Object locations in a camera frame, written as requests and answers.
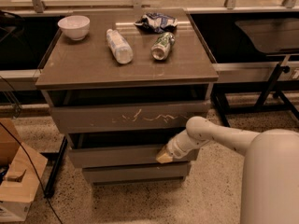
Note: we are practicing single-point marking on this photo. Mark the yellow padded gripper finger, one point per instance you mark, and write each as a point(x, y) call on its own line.
point(164, 156)

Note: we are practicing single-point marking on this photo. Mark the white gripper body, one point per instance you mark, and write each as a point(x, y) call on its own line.
point(173, 150)

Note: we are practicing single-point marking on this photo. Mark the grey drawer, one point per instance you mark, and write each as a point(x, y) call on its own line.
point(114, 156)
point(109, 118)
point(142, 172)

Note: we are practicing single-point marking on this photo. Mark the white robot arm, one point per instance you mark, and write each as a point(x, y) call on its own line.
point(270, 180)

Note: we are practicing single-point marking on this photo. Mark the grey bottom drawer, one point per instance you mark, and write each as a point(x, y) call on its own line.
point(142, 172)

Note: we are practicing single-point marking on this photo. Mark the grey top drawer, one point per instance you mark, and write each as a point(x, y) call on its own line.
point(109, 118)

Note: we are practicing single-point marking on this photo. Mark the grey drawer cabinet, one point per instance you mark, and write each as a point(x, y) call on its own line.
point(85, 72)

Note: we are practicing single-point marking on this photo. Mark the black folding table stand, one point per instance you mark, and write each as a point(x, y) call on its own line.
point(271, 37)

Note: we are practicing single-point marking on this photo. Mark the green soda can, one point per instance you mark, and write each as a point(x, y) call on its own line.
point(162, 46)

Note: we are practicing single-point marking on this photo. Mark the clear plastic water bottle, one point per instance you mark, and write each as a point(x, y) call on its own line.
point(119, 47)

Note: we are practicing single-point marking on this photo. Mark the crumpled blue chip bag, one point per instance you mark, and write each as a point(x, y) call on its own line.
point(157, 23)

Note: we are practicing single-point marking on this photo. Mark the brown cardboard box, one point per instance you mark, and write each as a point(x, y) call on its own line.
point(22, 166)

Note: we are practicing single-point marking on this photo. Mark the white ceramic bowl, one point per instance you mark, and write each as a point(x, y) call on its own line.
point(75, 27)

